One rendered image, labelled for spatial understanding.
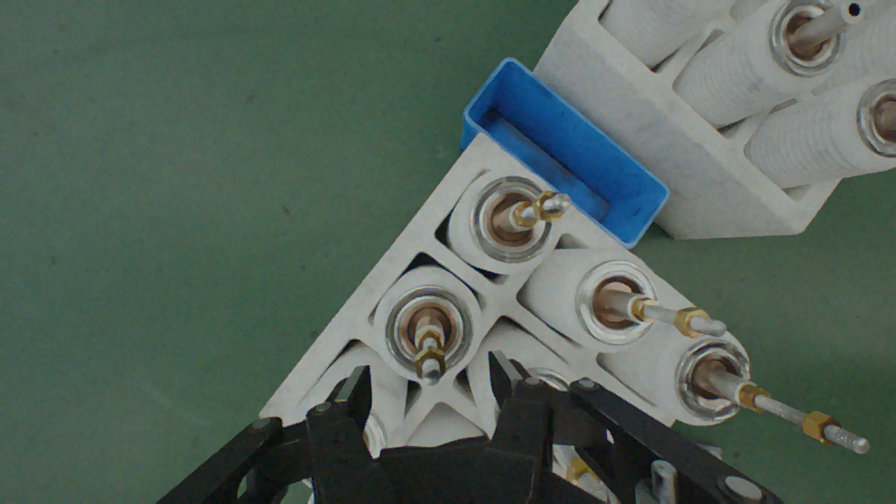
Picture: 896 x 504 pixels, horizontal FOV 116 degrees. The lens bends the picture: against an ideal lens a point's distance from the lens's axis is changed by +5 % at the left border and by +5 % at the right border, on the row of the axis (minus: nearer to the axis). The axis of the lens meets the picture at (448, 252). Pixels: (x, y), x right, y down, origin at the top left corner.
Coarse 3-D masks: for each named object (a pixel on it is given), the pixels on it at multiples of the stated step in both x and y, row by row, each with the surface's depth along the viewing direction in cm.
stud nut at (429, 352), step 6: (426, 348) 17; (432, 348) 17; (420, 354) 16; (426, 354) 16; (432, 354) 16; (438, 354) 16; (420, 360) 16; (438, 360) 16; (444, 360) 16; (420, 366) 16; (444, 366) 16; (420, 372) 16; (444, 372) 16; (420, 378) 16
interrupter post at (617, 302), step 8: (608, 296) 25; (616, 296) 24; (624, 296) 23; (632, 296) 22; (640, 296) 22; (608, 304) 24; (616, 304) 23; (624, 304) 22; (632, 304) 22; (616, 312) 24; (624, 312) 23; (632, 320) 22
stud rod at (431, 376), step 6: (426, 342) 19; (432, 342) 19; (426, 360) 16; (432, 360) 16; (426, 366) 15; (432, 366) 15; (438, 366) 16; (426, 372) 15; (432, 372) 15; (438, 372) 15; (426, 378) 15; (432, 378) 15; (438, 378) 15; (426, 384) 15; (432, 384) 15
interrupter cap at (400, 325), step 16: (416, 288) 23; (432, 288) 23; (448, 288) 24; (400, 304) 23; (416, 304) 23; (432, 304) 24; (448, 304) 24; (464, 304) 24; (400, 320) 23; (416, 320) 24; (448, 320) 24; (464, 320) 24; (384, 336) 23; (400, 336) 23; (448, 336) 24; (464, 336) 24; (400, 352) 23; (416, 352) 23; (448, 352) 24; (464, 352) 24; (448, 368) 23
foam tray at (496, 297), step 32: (480, 160) 31; (512, 160) 32; (448, 192) 31; (416, 224) 31; (576, 224) 32; (384, 256) 31; (416, 256) 41; (448, 256) 31; (384, 288) 30; (480, 288) 31; (512, 288) 32; (672, 288) 33; (352, 320) 30; (512, 320) 43; (320, 352) 30; (576, 352) 32; (288, 384) 30; (416, 384) 35; (448, 384) 31; (608, 384) 32; (288, 416) 30; (416, 416) 31; (672, 416) 33
